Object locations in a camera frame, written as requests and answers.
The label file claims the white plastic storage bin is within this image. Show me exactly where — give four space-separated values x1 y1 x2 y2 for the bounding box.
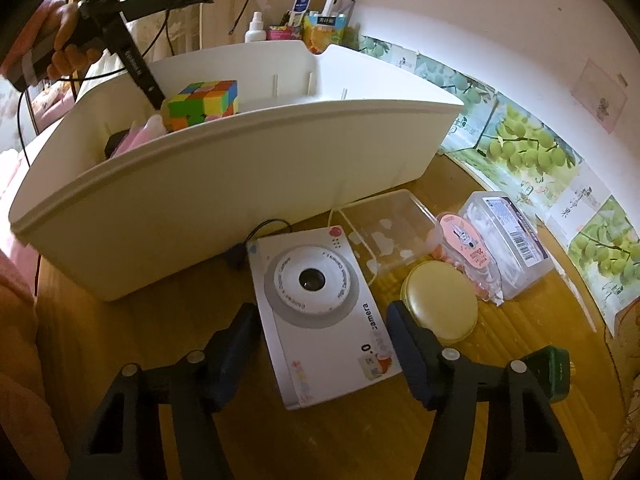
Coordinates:
9 40 466 303

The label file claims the multicoloured puzzle cube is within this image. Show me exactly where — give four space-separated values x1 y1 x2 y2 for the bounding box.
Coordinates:
161 80 240 133

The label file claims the person's left hand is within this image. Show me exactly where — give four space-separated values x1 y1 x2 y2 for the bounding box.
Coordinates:
34 0 99 79

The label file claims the row of grape pictures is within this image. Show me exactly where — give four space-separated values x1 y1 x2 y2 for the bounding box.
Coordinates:
357 35 640 331

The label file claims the white tube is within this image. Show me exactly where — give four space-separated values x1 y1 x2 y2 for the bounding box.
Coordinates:
322 0 357 21

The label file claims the paper drawing on wall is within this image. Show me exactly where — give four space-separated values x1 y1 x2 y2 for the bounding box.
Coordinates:
571 57 629 134

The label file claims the white spray bottle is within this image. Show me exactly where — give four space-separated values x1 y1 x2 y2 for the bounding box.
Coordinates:
244 11 267 44

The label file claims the white toy camera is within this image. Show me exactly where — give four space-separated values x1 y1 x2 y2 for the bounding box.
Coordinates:
246 226 403 411

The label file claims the black cable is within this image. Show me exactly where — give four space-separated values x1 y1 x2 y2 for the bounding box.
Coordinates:
16 0 261 161

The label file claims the pink round packet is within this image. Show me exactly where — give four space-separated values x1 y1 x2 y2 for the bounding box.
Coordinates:
427 211 503 306

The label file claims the red snack pouch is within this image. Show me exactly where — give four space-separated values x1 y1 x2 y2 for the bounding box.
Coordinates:
266 24 303 42

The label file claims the dark green bottle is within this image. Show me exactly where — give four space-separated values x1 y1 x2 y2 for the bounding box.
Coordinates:
522 345 571 405

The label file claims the clear cotton swab box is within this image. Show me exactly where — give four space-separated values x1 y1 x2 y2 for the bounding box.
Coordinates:
459 191 555 301

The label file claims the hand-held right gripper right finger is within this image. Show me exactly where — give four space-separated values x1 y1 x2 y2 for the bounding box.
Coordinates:
387 300 583 480

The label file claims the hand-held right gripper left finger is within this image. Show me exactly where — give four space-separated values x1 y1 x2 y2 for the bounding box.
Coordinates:
67 302 261 480

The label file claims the round pale yellow compact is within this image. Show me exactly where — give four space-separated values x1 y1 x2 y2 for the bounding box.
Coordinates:
400 260 480 345

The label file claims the clear empty plastic box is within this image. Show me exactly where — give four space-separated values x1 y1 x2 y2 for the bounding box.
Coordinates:
332 189 443 281

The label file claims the black cord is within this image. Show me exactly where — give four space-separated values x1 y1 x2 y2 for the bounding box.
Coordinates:
226 219 292 270

